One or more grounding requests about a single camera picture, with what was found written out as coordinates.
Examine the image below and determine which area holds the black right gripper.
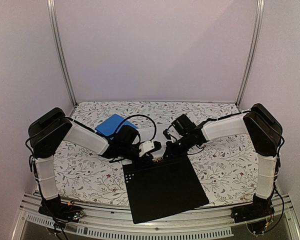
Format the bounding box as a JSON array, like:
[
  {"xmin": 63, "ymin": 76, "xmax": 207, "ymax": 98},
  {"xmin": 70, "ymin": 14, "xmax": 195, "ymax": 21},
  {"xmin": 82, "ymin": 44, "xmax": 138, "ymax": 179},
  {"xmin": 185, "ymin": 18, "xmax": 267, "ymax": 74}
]
[{"xmin": 163, "ymin": 135, "xmax": 193, "ymax": 161}]

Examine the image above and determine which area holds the blue ring binder folder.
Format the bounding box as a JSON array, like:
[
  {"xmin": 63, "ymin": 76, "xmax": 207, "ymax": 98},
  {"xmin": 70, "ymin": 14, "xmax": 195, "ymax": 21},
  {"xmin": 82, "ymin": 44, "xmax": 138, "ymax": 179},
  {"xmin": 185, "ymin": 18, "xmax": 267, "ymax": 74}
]
[{"xmin": 95, "ymin": 114, "xmax": 140, "ymax": 142}]

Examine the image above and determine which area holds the teal box with label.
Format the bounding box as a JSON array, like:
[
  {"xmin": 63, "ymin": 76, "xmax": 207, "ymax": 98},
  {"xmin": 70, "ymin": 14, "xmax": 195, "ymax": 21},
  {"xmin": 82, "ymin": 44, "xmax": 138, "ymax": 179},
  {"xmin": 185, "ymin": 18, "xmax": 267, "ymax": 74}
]
[{"xmin": 122, "ymin": 156, "xmax": 209, "ymax": 224}]

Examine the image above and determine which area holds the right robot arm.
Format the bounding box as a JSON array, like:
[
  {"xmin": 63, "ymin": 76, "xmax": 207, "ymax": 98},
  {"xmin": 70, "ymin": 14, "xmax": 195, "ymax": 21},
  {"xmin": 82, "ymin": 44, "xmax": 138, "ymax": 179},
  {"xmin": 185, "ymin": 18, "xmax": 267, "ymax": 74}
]
[{"xmin": 163, "ymin": 103, "xmax": 285, "ymax": 218}]

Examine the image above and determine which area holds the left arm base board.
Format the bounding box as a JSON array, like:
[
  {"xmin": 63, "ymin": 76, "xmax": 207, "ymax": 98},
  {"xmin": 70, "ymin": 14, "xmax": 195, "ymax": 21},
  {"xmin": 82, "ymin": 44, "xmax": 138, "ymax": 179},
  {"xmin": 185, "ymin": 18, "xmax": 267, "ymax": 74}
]
[{"xmin": 38, "ymin": 200, "xmax": 86, "ymax": 223}]

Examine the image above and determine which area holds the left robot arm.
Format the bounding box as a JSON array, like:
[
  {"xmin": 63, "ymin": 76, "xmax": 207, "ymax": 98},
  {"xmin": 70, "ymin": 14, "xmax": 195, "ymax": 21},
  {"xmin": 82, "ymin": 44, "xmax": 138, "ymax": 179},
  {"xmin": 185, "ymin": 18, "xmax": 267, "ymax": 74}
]
[{"xmin": 25, "ymin": 107, "xmax": 150, "ymax": 217}]

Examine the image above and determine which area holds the right arm base board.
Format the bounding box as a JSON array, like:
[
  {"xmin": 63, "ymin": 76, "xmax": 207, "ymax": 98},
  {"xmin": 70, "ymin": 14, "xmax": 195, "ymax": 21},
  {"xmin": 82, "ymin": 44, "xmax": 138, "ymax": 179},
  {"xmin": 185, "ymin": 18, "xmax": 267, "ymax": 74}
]
[{"xmin": 230, "ymin": 200, "xmax": 275, "ymax": 223}]

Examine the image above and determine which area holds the floral table cloth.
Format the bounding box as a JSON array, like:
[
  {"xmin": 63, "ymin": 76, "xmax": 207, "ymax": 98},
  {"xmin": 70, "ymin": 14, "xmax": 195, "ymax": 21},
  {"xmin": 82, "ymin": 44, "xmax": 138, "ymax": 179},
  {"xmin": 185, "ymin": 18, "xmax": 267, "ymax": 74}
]
[{"xmin": 39, "ymin": 100, "xmax": 273, "ymax": 209}]

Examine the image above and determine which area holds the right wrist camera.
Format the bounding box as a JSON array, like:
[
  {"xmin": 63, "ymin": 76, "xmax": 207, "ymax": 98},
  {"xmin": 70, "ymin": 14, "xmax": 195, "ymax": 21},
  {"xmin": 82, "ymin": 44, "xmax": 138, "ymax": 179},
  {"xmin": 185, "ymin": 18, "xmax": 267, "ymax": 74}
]
[{"xmin": 162, "ymin": 129, "xmax": 177, "ymax": 143}]

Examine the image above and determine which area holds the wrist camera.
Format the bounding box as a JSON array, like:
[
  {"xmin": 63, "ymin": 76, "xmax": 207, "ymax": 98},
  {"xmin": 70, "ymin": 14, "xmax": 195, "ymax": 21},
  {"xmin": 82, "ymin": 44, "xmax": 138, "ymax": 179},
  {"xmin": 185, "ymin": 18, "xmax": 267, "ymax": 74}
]
[
  {"xmin": 138, "ymin": 140, "xmax": 162, "ymax": 158},
  {"xmin": 162, "ymin": 129, "xmax": 177, "ymax": 143}
]

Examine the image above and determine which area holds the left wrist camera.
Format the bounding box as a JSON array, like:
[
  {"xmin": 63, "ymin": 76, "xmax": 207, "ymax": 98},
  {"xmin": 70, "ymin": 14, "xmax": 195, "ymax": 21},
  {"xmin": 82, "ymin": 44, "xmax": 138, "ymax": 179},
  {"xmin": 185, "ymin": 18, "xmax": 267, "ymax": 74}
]
[{"xmin": 138, "ymin": 140, "xmax": 162, "ymax": 158}]

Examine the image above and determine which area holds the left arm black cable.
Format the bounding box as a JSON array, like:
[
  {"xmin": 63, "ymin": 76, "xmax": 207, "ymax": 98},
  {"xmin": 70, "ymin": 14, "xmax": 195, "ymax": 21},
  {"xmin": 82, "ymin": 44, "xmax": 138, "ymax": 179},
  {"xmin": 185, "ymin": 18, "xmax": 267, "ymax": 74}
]
[{"xmin": 109, "ymin": 113, "xmax": 158, "ymax": 142}]

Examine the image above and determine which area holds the aluminium front rail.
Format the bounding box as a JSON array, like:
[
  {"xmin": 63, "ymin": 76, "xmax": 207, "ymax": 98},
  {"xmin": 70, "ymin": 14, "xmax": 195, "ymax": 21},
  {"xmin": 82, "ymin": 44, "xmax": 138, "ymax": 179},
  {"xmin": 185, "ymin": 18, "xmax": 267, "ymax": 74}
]
[{"xmin": 13, "ymin": 192, "xmax": 300, "ymax": 240}]

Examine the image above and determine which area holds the right aluminium frame post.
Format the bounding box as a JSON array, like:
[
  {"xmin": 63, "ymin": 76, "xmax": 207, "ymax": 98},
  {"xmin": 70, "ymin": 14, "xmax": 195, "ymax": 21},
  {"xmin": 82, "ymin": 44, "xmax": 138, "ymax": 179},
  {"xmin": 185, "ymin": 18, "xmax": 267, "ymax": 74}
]
[{"xmin": 235, "ymin": 0, "xmax": 265, "ymax": 108}]

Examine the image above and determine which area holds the aluminium frame post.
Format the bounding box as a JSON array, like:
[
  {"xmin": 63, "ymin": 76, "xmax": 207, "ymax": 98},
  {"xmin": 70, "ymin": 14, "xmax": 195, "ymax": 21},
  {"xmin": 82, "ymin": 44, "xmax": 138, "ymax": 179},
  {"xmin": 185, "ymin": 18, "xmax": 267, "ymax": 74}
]
[
  {"xmin": 46, "ymin": 0, "xmax": 78, "ymax": 108},
  {"xmin": 235, "ymin": 0, "xmax": 265, "ymax": 108}
]

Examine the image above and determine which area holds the left aluminium frame post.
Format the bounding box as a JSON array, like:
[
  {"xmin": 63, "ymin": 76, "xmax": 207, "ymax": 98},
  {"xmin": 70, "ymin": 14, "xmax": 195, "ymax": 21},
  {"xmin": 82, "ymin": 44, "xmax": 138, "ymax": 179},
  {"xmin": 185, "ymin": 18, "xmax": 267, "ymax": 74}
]
[{"xmin": 46, "ymin": 0, "xmax": 78, "ymax": 108}]

